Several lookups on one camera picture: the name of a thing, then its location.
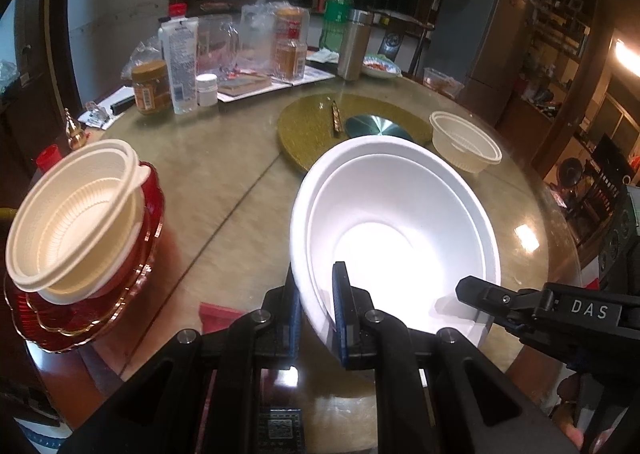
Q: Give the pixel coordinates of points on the black remote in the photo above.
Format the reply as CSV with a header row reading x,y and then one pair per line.
x,y
122,105

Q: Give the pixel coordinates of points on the person's right hand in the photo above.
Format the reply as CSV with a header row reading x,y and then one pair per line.
x,y
600,441

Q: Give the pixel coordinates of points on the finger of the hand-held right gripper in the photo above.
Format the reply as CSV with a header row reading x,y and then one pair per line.
x,y
492,299

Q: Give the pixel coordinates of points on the red-capped bottle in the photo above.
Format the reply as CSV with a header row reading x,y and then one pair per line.
x,y
177,10

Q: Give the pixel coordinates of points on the gold gourd ornament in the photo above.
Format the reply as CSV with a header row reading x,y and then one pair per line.
x,y
74,134

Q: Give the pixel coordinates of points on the smaller white bowl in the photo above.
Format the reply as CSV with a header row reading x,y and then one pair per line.
x,y
400,194

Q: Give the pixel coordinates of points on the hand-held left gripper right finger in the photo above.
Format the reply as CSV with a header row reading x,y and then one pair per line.
x,y
342,309

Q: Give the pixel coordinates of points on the green soda bottle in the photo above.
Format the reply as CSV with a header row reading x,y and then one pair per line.
x,y
336,14

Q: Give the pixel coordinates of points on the red label jar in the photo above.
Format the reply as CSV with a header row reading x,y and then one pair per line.
x,y
292,24

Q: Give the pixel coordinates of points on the dark red packet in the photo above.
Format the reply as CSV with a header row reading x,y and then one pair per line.
x,y
220,316

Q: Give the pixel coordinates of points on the large white bowl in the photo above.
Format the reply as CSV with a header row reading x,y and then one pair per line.
x,y
380,145

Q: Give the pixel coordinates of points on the clear glass mug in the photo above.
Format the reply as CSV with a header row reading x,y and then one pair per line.
x,y
217,44

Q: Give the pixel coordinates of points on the crumpled clear wrapper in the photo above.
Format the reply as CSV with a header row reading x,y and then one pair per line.
x,y
96,115

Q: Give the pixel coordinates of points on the white printed papers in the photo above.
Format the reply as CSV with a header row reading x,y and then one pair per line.
x,y
310,76

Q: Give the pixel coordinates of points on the small dish with food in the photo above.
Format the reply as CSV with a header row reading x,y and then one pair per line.
x,y
381,66

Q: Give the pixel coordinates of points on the stainless steel thermos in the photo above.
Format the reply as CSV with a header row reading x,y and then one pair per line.
x,y
355,44

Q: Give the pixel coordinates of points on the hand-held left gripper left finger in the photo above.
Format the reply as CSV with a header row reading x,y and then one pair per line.
x,y
295,321

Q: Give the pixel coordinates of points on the clear plastic container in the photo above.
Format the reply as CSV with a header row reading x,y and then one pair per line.
x,y
442,81

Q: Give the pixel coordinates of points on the large red glass plate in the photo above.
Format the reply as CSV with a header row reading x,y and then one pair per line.
x,y
70,341

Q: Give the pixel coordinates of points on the glowing wall lamp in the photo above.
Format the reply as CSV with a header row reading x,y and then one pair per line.
x,y
629,54

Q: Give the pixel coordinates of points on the wooden display shelf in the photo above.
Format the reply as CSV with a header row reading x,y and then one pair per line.
x,y
560,34

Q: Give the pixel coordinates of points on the white tissue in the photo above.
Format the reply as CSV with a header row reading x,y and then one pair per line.
x,y
327,55

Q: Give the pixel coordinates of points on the brown sauce bottle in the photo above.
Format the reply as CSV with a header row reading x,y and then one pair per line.
x,y
291,59

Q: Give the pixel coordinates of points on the small white jar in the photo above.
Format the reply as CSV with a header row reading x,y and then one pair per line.
x,y
207,90

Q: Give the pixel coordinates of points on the brown book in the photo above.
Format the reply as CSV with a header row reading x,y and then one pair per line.
x,y
245,85

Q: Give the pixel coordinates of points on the peanut butter jar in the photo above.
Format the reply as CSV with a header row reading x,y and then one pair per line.
x,y
150,89

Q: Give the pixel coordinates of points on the red bottle cap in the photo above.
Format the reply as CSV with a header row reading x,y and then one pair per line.
x,y
47,159

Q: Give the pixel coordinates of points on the grey refrigerator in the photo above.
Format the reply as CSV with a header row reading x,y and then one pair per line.
x,y
485,44

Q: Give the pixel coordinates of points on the clear plastic bag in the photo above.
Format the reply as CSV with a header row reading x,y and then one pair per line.
x,y
257,29

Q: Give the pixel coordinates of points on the dark wooden chair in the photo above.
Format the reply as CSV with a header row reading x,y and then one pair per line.
x,y
400,39

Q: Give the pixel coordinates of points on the shiny metal disc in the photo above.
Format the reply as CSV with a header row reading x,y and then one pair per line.
x,y
377,126

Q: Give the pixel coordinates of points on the cream ribbed plastic bowl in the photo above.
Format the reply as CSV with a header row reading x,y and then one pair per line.
x,y
70,214
100,291
465,144

